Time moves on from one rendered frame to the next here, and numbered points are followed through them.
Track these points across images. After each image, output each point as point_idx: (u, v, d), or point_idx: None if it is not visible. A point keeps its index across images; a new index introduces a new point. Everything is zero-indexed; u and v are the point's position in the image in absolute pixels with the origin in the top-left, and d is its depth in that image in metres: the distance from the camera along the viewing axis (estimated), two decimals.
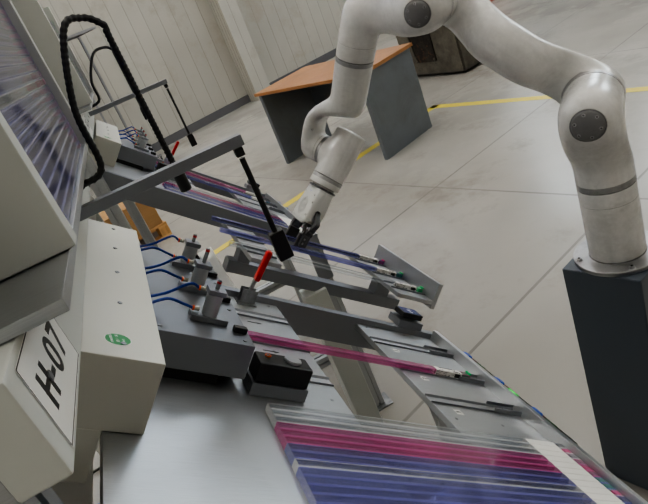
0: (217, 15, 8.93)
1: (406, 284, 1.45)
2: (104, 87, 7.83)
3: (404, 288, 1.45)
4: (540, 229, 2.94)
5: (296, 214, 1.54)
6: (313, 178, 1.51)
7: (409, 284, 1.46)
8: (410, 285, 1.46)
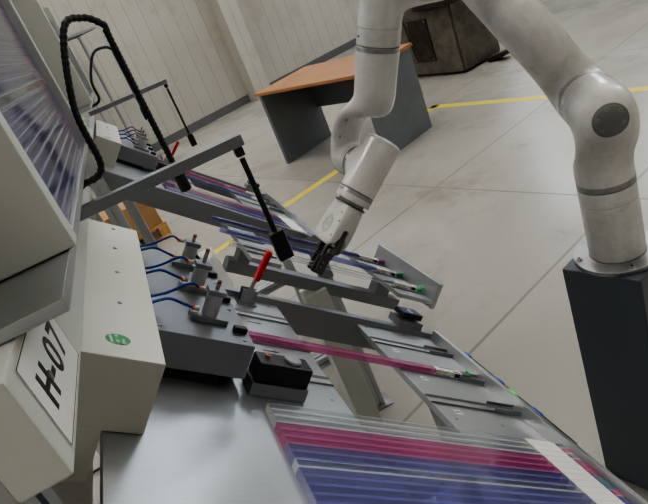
0: (217, 15, 8.93)
1: (406, 284, 1.45)
2: (104, 87, 7.83)
3: (404, 288, 1.45)
4: (540, 229, 2.94)
5: (320, 234, 1.34)
6: (340, 192, 1.31)
7: (409, 284, 1.46)
8: (410, 285, 1.46)
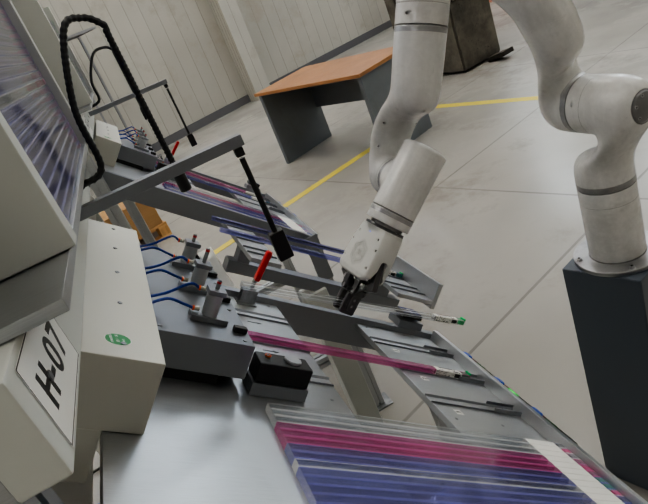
0: (217, 15, 8.93)
1: (446, 317, 1.21)
2: (104, 87, 7.83)
3: (444, 322, 1.21)
4: (540, 229, 2.94)
5: (349, 265, 1.08)
6: (374, 215, 1.05)
7: (449, 316, 1.23)
8: (450, 316, 1.23)
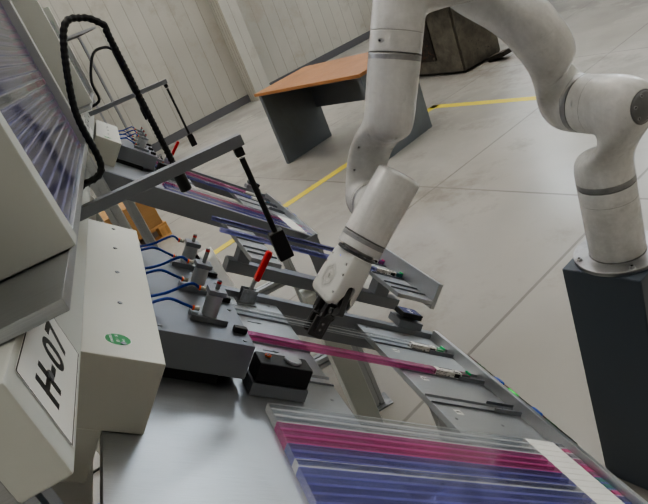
0: (217, 15, 8.93)
1: (424, 345, 1.19)
2: (104, 87, 7.83)
3: (421, 350, 1.19)
4: (540, 229, 2.94)
5: (319, 288, 1.08)
6: (344, 239, 1.05)
7: (427, 344, 1.21)
8: (429, 345, 1.21)
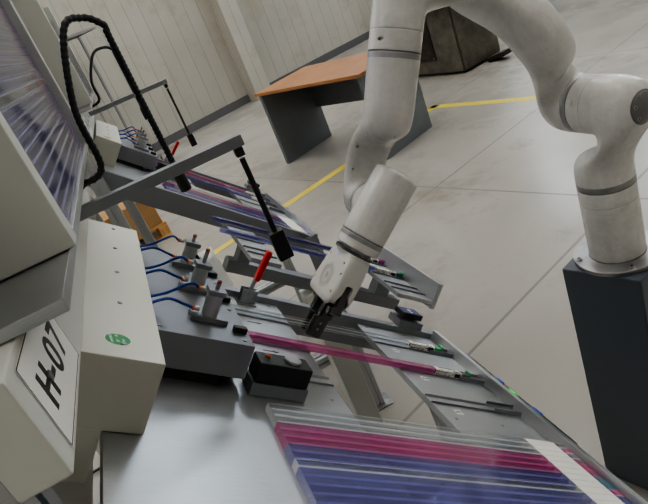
0: (217, 15, 8.93)
1: (422, 344, 1.19)
2: (104, 87, 7.83)
3: (420, 349, 1.19)
4: (540, 229, 2.94)
5: (316, 287, 1.08)
6: (342, 238, 1.05)
7: (426, 343, 1.20)
8: (427, 344, 1.20)
